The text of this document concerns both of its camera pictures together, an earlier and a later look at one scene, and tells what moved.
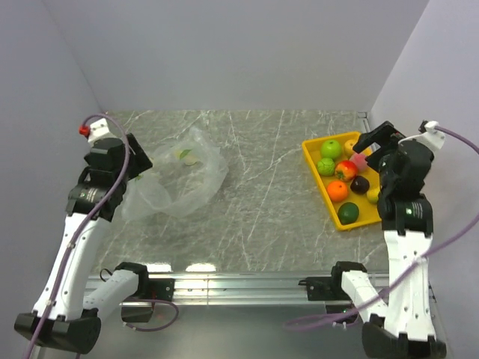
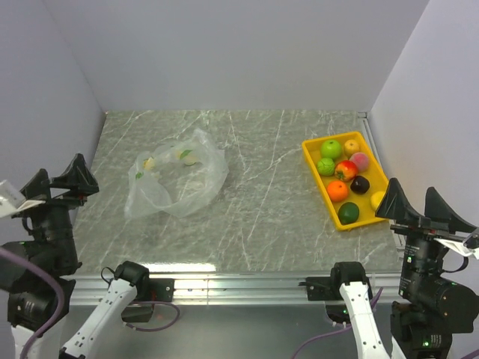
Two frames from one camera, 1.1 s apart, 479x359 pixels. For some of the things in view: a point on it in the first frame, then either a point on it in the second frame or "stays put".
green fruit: [325, 167] stays put
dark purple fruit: [360, 185] stays put
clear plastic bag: [187, 171] stays put
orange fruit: [337, 191] stays put
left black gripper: [139, 161] → [78, 178]
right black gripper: [385, 132] → [435, 209]
